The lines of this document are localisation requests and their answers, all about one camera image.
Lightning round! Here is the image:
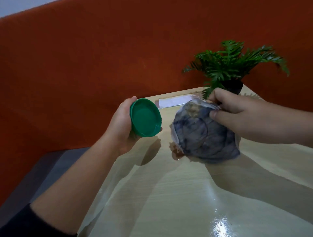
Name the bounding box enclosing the green fern plant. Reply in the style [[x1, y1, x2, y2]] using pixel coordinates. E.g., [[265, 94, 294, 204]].
[[182, 40, 290, 99]]

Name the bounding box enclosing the white paper slip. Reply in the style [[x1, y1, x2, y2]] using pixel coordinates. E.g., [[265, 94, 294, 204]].
[[158, 95, 196, 108]]

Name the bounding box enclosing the black plant pot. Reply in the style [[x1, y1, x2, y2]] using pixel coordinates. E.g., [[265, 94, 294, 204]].
[[218, 80, 244, 95]]

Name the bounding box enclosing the person's left forearm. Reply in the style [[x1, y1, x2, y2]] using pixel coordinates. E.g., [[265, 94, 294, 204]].
[[30, 139, 121, 235]]

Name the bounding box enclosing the person's left hand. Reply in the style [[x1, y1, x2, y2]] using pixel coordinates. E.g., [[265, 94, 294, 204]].
[[104, 96, 143, 157]]

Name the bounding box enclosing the green plastic lid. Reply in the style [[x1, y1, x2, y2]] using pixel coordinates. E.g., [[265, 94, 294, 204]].
[[129, 98, 163, 137]]

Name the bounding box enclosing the clear plastic table cover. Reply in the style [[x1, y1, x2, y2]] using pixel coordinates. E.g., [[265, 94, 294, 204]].
[[78, 86, 313, 237]]

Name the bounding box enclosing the person's right hand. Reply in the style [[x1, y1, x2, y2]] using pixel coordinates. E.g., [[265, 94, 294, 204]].
[[208, 88, 272, 144]]

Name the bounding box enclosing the person's right forearm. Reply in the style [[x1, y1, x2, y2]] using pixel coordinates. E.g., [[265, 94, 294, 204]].
[[269, 103, 313, 148]]

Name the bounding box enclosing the black sleeve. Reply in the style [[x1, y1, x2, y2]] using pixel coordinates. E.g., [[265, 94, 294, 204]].
[[0, 203, 78, 237]]

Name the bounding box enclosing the orange partition panel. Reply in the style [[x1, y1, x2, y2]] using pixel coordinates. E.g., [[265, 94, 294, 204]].
[[0, 0, 313, 207]]

